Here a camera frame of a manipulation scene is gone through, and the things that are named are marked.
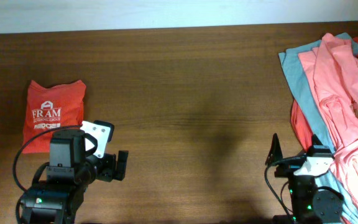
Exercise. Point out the orange soccer t-shirt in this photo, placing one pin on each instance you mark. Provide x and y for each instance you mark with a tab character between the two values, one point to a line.
48	108

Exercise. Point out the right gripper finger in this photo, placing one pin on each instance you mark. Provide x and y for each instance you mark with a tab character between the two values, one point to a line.
315	141
275	152

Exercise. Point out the pink t-shirt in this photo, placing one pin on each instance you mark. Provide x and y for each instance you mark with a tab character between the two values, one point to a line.
332	73

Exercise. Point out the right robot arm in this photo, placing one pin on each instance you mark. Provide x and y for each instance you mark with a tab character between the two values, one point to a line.
309	202

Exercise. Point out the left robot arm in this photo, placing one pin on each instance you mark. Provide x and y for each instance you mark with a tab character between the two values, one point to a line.
59	185

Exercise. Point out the grey-blue t-shirt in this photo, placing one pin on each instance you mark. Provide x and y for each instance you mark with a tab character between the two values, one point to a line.
306	113

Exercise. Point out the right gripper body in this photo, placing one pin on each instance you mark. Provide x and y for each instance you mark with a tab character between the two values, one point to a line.
287	168

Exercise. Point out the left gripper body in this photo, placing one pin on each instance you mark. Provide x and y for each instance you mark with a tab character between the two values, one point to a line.
105	168

